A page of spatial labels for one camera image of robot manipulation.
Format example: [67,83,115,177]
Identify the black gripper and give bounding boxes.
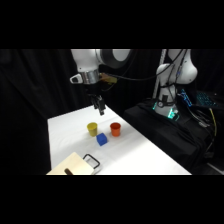
[83,83,107,117]

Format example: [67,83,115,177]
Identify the blue cube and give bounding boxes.
[96,132,109,147]

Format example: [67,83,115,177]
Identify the yellow cup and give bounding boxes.
[86,122,99,138]

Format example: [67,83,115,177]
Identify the orange cup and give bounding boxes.
[110,122,122,137]

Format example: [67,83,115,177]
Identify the light wooden box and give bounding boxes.
[46,152,96,176]

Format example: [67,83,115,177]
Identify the black curtain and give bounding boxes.
[0,49,224,176]

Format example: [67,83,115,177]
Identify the black robot stand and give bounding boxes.
[122,98,216,174]

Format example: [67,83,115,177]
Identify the blue lit device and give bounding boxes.
[177,88,194,108]

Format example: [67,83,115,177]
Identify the blue backlit keyboard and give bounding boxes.
[195,90,222,109]

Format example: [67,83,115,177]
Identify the tan wrist camera box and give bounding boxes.
[99,73,119,85]

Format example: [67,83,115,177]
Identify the black wire frame handle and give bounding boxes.
[82,153,101,170]

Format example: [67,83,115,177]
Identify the yellow cable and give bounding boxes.
[208,107,219,138]

